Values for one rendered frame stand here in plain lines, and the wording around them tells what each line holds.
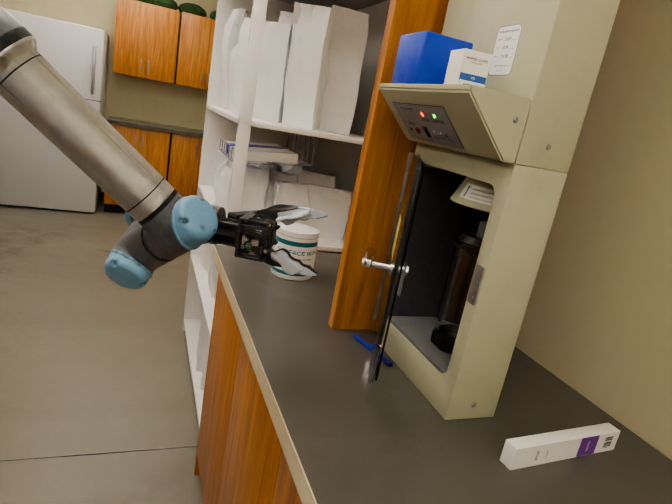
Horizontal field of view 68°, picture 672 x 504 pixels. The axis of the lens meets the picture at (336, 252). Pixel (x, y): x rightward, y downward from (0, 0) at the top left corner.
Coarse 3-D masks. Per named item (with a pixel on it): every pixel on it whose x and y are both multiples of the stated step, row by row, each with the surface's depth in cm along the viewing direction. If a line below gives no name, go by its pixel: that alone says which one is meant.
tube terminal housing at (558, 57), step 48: (480, 0) 89; (528, 0) 78; (576, 0) 73; (480, 48) 88; (528, 48) 77; (576, 48) 75; (528, 96) 76; (576, 96) 78; (528, 144) 78; (528, 192) 81; (528, 240) 84; (480, 288) 84; (528, 288) 87; (384, 336) 114; (480, 336) 87; (432, 384) 95; (480, 384) 91
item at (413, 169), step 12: (408, 168) 103; (420, 168) 77; (408, 180) 92; (408, 192) 83; (408, 204) 78; (408, 216) 79; (396, 228) 101; (396, 240) 90; (396, 252) 81; (396, 264) 81; (384, 276) 111; (384, 288) 98; (384, 300) 88; (384, 312) 83; (384, 324) 84; (372, 348) 96; (372, 360) 86; (372, 372) 86
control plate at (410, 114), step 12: (396, 108) 98; (408, 108) 93; (420, 108) 89; (432, 108) 85; (408, 120) 97; (420, 120) 93; (432, 120) 88; (444, 120) 84; (444, 132) 87; (444, 144) 91; (456, 144) 86
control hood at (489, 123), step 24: (384, 96) 100; (408, 96) 90; (432, 96) 82; (456, 96) 75; (480, 96) 72; (504, 96) 74; (456, 120) 81; (480, 120) 74; (504, 120) 75; (432, 144) 96; (480, 144) 79; (504, 144) 76
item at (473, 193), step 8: (464, 184) 94; (472, 184) 92; (480, 184) 91; (488, 184) 90; (456, 192) 96; (464, 192) 93; (472, 192) 91; (480, 192) 90; (488, 192) 90; (456, 200) 94; (464, 200) 92; (472, 200) 91; (480, 200) 90; (488, 200) 89; (480, 208) 89; (488, 208) 89
